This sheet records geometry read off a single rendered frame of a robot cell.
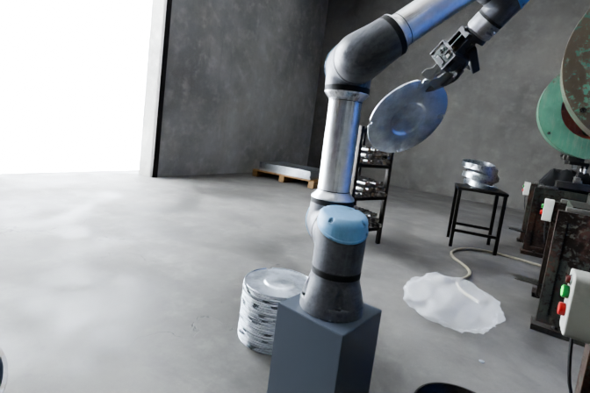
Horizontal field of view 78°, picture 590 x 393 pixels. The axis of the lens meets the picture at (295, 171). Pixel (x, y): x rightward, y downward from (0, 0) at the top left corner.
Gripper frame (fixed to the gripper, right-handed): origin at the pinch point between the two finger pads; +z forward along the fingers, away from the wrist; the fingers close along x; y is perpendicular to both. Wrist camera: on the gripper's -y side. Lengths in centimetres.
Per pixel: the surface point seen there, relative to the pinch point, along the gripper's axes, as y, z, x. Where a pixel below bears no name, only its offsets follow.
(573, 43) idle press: -93, -27, -24
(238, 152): -178, 399, -306
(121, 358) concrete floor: 74, 110, 37
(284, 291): 20, 83, 32
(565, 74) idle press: -93, -17, -14
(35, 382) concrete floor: 99, 108, 39
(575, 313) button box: 8, -1, 70
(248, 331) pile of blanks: 32, 97, 41
